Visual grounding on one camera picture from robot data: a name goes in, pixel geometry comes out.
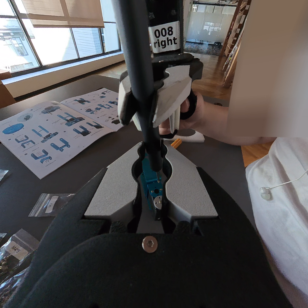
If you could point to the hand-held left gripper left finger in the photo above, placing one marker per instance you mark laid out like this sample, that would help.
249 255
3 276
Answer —
113 187

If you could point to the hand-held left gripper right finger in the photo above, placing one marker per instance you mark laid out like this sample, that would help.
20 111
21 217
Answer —
190 190

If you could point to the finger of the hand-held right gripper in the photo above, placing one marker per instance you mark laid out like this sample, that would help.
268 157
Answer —
173 91
124 101

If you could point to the blue servo bracket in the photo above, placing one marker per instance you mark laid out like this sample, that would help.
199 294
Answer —
147 182

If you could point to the black electric screwdriver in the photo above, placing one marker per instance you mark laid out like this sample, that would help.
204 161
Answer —
134 48

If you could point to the dark grey desk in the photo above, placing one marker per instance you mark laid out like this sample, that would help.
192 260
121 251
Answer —
72 182

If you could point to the person's right hand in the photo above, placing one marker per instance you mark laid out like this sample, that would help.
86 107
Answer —
204 120

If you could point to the white foam block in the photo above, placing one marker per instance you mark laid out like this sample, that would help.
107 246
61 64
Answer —
198 138

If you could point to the zip bag of small nuts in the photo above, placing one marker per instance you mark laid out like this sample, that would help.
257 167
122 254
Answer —
51 204

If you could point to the white earphone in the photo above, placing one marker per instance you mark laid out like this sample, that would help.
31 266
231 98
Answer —
264 192

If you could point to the assembly instruction booklet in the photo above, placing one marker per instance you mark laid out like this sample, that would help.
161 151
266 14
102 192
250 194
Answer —
48 134

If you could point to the large window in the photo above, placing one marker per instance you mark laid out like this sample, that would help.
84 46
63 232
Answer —
55 45

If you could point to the beige roller blind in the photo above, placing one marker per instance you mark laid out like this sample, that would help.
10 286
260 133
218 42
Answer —
72 12

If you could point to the person in white shirt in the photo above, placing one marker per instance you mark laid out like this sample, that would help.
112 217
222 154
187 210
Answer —
284 228

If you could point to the small clear zip bag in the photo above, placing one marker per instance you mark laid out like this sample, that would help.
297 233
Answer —
3 176

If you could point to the zip bag of screws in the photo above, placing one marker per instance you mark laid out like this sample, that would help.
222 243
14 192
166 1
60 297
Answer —
19 245

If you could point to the brown cardboard box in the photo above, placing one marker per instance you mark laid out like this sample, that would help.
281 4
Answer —
4 93

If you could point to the wooden frame structure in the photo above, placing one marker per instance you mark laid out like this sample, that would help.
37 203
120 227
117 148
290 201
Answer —
234 48

